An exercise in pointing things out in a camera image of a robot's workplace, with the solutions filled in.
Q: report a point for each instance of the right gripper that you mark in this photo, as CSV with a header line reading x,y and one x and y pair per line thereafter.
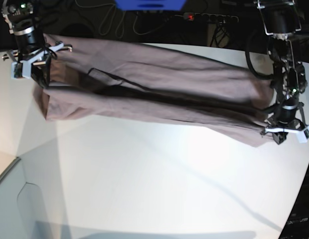
x,y
40,66

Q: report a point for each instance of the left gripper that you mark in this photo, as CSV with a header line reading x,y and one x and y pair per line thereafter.
x,y
286,118

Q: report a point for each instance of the mauve t-shirt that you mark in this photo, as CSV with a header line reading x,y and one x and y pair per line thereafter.
x,y
147,83

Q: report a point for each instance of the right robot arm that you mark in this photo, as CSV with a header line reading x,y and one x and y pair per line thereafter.
x,y
20,17

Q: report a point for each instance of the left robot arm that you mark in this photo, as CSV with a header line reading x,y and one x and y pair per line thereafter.
x,y
281,23

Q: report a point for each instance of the blue box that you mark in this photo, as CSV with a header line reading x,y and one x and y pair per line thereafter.
x,y
140,5

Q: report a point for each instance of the power strip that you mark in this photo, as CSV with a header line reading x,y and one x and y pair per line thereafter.
x,y
210,18

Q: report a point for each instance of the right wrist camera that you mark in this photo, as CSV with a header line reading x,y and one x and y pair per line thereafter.
x,y
20,70

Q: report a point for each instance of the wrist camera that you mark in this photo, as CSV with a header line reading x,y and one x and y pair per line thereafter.
x,y
20,70
303,135

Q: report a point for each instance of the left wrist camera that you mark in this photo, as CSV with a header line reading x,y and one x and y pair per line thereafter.
x,y
303,135

